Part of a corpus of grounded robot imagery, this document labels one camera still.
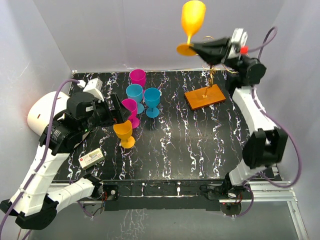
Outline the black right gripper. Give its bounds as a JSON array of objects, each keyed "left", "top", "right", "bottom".
[{"left": 190, "top": 37, "right": 249, "bottom": 73}]

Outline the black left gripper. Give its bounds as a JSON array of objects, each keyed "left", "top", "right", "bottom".
[{"left": 80, "top": 92, "right": 132, "bottom": 134}]

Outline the pink wine glass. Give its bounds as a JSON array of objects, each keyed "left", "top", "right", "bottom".
[
  {"left": 129, "top": 69, "right": 147, "bottom": 97},
  {"left": 121, "top": 98, "right": 140, "bottom": 129}
]

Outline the yellow wine glass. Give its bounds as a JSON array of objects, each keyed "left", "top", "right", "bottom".
[
  {"left": 176, "top": 0, "right": 206, "bottom": 57},
  {"left": 113, "top": 120, "right": 135, "bottom": 149}
]

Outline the blue wine glass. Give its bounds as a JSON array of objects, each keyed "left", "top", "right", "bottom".
[
  {"left": 125, "top": 84, "right": 145, "bottom": 114},
  {"left": 144, "top": 87, "right": 161, "bottom": 118}
]

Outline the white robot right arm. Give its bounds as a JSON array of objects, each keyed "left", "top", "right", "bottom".
[{"left": 189, "top": 37, "right": 288, "bottom": 200}]

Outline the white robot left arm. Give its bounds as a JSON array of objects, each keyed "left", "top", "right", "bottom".
[{"left": 0, "top": 91, "right": 131, "bottom": 230}]

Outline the small cardboard box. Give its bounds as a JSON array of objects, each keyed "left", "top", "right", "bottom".
[{"left": 78, "top": 148, "right": 104, "bottom": 170}]

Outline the white round container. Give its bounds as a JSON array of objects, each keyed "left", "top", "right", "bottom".
[{"left": 27, "top": 91, "right": 70, "bottom": 136}]

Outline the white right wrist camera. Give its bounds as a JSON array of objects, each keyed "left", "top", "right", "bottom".
[{"left": 230, "top": 28, "right": 249, "bottom": 55}]

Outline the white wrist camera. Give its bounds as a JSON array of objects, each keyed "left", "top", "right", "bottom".
[
  {"left": 77, "top": 77, "right": 105, "bottom": 102},
  {"left": 230, "top": 28, "right": 249, "bottom": 55}
]

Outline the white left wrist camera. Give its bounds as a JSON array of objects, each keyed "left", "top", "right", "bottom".
[{"left": 77, "top": 77, "right": 105, "bottom": 102}]

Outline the gold wire glass rack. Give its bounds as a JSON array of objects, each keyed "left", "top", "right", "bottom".
[{"left": 184, "top": 36, "right": 241, "bottom": 111}]

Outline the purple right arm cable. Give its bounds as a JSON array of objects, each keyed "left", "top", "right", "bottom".
[{"left": 234, "top": 26, "right": 302, "bottom": 218}]

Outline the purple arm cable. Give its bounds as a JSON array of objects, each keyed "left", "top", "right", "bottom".
[
  {"left": 234, "top": 26, "right": 302, "bottom": 218},
  {"left": 0, "top": 79, "right": 86, "bottom": 240}
]

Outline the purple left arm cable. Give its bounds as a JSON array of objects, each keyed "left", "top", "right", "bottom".
[{"left": 0, "top": 79, "right": 86, "bottom": 240}]

